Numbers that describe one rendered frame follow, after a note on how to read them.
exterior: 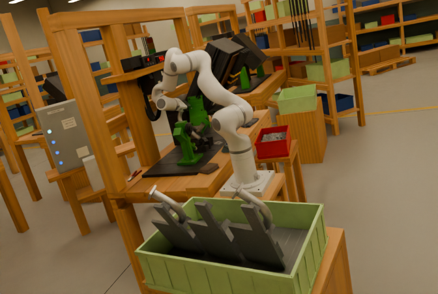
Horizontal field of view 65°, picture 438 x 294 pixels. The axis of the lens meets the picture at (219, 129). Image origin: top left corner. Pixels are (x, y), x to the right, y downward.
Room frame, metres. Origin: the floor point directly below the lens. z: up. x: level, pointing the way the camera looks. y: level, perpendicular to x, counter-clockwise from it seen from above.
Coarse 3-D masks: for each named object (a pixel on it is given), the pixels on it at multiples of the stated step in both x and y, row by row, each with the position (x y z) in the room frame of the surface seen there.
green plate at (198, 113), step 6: (192, 96) 2.43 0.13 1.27; (192, 102) 2.42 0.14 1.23; (198, 102) 2.40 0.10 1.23; (192, 108) 2.42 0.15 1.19; (198, 108) 2.40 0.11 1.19; (204, 108) 2.42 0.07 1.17; (192, 114) 2.41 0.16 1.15; (198, 114) 2.39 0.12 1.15; (204, 114) 2.37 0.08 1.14; (192, 120) 2.40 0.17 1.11; (198, 120) 2.38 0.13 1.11
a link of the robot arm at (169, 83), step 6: (168, 78) 2.04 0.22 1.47; (174, 78) 2.05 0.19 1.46; (156, 84) 2.18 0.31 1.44; (162, 84) 2.10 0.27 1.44; (168, 84) 2.07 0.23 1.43; (174, 84) 2.08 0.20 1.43; (156, 90) 2.16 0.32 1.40; (168, 90) 2.09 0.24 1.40; (174, 90) 2.11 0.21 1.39; (156, 96) 2.20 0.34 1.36
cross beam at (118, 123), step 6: (186, 84) 3.23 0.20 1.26; (180, 90) 3.10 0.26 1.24; (186, 90) 3.21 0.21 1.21; (168, 96) 2.89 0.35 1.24; (174, 96) 2.98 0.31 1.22; (150, 102) 2.64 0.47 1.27; (156, 108) 2.70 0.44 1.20; (120, 114) 2.36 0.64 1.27; (108, 120) 2.24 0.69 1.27; (114, 120) 2.23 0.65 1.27; (120, 120) 2.28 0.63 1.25; (126, 120) 2.34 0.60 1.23; (108, 126) 2.17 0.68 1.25; (114, 126) 2.21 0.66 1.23; (120, 126) 2.26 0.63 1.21; (126, 126) 2.32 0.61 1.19; (114, 132) 2.20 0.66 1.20
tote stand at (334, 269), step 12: (336, 228) 1.26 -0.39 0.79; (336, 240) 1.18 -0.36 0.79; (336, 252) 1.13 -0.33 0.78; (324, 264) 1.06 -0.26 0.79; (336, 264) 1.11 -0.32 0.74; (348, 264) 1.24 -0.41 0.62; (324, 276) 1.00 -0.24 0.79; (336, 276) 1.09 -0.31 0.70; (348, 276) 1.21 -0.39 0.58; (144, 288) 1.19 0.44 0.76; (324, 288) 0.97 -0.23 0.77; (336, 288) 1.08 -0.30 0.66; (348, 288) 1.20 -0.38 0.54
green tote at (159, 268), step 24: (192, 216) 1.46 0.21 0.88; (216, 216) 1.44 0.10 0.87; (240, 216) 1.37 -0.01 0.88; (288, 216) 1.25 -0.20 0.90; (312, 216) 1.20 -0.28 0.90; (312, 240) 1.03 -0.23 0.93; (144, 264) 1.14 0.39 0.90; (168, 264) 1.08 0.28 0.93; (192, 264) 1.02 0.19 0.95; (216, 264) 0.97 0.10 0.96; (312, 264) 0.99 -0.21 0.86; (168, 288) 1.09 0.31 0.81; (192, 288) 1.04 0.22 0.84; (216, 288) 0.98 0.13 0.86; (240, 288) 0.93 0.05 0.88; (264, 288) 0.89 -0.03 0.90; (288, 288) 0.85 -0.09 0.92; (312, 288) 0.96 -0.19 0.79
